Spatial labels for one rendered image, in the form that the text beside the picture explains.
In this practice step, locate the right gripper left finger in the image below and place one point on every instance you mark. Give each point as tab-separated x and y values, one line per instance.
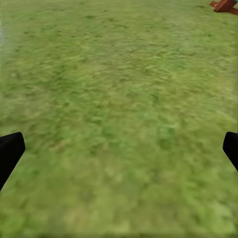
12	147

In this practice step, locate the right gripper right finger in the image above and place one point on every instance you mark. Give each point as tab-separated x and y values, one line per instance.
230	147

